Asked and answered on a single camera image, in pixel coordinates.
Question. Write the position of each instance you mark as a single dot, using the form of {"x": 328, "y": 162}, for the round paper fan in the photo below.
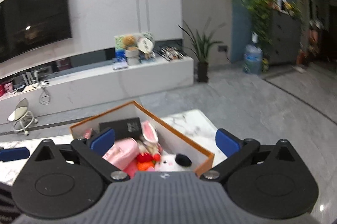
{"x": 146, "y": 46}

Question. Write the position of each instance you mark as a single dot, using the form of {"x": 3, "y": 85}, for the pink snap wallet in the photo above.
{"x": 122, "y": 153}

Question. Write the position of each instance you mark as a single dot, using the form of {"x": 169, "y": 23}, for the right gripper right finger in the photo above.
{"x": 238, "y": 153}

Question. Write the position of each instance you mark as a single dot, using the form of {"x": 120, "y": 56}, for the black television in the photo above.
{"x": 30, "y": 24}

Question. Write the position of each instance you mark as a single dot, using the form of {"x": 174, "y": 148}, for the potted green plant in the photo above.
{"x": 201, "y": 44}

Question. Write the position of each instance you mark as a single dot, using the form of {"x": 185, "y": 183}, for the orange storage box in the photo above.
{"x": 170, "y": 139}

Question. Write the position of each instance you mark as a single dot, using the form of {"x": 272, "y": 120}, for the blue water bottle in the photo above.
{"x": 252, "y": 60}

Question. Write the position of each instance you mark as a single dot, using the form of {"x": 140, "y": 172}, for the white tv cabinet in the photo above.
{"x": 104, "y": 84}

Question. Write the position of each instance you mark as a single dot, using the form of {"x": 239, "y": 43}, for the white plush with black ear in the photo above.
{"x": 174, "y": 163}

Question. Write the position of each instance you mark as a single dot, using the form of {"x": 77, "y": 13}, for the dark drawer cabinet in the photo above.
{"x": 285, "y": 38}

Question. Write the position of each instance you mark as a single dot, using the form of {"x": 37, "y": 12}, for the small teddy bear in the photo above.
{"x": 129, "y": 43}

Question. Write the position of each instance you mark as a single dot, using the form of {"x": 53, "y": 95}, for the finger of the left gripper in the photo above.
{"x": 14, "y": 154}

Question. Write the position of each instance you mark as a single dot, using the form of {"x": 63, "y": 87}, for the black box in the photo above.
{"x": 126, "y": 128}

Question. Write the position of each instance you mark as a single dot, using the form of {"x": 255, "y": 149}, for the crocheted white pink rabbit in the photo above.
{"x": 149, "y": 142}

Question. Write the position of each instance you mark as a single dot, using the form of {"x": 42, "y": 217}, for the white wifi router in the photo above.
{"x": 31, "y": 81}

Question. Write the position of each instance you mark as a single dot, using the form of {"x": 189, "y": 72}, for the white round stool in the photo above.
{"x": 22, "y": 118}

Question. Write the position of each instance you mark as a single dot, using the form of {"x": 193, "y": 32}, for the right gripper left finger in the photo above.
{"x": 91, "y": 151}

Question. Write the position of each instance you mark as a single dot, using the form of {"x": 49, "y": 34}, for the orange crocheted ball toy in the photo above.
{"x": 144, "y": 161}

